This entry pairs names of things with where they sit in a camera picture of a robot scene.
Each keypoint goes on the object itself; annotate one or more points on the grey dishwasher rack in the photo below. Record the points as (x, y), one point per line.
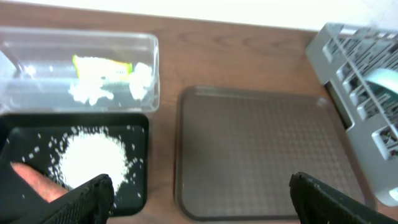
(341, 56)

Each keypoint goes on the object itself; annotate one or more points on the clear plastic bin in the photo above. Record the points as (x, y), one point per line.
(37, 68)

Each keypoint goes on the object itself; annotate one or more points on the black plastic tray bin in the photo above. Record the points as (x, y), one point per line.
(20, 133)

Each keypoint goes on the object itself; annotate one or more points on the light blue rice bowl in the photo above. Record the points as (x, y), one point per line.
(382, 80)

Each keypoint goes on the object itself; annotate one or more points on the yellow green snack wrapper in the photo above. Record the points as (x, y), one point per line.
(95, 68)

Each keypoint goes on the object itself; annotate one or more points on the brown serving tray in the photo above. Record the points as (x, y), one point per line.
(237, 149)

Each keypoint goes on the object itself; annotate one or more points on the white rice pile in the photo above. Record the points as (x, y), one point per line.
(83, 153)

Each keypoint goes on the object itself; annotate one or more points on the orange carrot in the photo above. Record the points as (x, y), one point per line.
(42, 185)

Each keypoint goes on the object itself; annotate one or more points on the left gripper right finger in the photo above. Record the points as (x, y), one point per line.
(317, 202)

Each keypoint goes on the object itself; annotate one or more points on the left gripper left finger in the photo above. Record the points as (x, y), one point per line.
(88, 203)

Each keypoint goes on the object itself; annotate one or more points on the white tissue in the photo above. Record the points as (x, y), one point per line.
(95, 85)

